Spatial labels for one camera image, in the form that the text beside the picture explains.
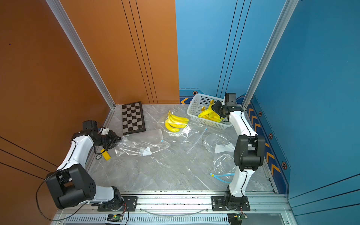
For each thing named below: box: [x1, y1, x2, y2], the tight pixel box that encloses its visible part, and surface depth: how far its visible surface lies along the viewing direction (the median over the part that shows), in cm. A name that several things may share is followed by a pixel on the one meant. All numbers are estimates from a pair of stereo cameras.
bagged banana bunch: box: [165, 110, 190, 133], surface depth 106 cm
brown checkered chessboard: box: [121, 101, 146, 136], surface depth 110 cm
